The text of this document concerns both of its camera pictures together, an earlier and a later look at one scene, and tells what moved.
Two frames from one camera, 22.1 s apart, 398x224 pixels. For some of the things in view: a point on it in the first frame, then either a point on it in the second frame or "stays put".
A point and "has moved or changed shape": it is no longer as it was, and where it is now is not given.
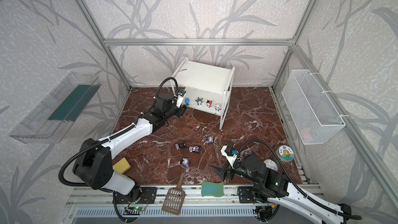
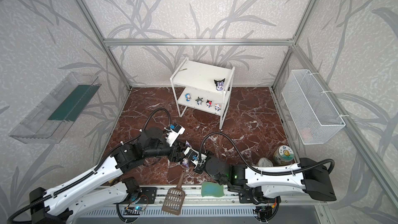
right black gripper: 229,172 → 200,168
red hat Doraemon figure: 209,103 stays put
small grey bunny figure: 199,101 stays put
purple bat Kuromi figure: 194,149 has moved or changed shape
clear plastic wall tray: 50,121 stays put
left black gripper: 180,110 → 178,154
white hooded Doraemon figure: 217,107 stays put
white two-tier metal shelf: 208,88 stays put
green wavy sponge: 212,189 stays put
